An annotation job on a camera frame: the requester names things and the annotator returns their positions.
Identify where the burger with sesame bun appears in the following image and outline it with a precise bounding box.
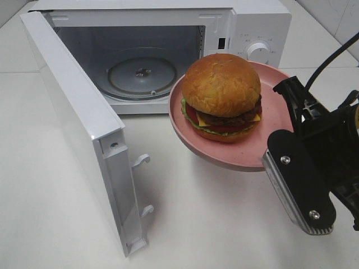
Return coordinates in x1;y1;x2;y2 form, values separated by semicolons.
182;54;262;127

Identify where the pink round plate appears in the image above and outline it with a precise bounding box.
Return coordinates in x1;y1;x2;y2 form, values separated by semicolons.
168;62;293;172

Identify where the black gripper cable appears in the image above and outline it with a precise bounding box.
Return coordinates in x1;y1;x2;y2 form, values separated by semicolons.
304;29;359;90

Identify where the glass microwave turntable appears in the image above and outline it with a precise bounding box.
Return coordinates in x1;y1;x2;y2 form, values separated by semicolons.
95;56;182;101

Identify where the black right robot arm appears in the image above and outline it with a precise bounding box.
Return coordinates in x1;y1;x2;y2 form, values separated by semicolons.
263;77;358;235

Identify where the white upper microwave knob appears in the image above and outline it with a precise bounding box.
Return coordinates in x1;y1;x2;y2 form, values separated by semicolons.
246;41;270;63

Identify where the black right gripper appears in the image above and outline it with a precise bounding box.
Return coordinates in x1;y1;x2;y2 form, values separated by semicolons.
274;77;358;226

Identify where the white microwave oven body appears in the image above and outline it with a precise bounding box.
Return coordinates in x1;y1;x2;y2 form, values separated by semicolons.
27;1;292;114

